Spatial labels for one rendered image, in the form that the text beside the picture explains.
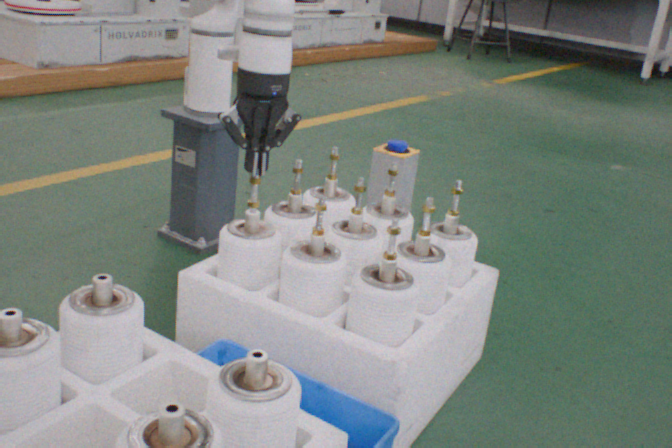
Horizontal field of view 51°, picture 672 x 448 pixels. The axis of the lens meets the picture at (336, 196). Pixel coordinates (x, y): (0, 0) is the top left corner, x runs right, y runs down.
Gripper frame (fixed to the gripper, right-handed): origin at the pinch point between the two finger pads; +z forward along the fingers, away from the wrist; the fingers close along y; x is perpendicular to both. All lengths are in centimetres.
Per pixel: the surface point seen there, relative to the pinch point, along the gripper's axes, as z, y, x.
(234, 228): 10.6, -2.6, 0.4
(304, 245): 10.6, 4.9, -8.3
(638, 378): 36, 66, -30
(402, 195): 12.7, 38.0, 11.1
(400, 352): 17.9, 9.1, -28.6
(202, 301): 21.2, -7.9, -1.5
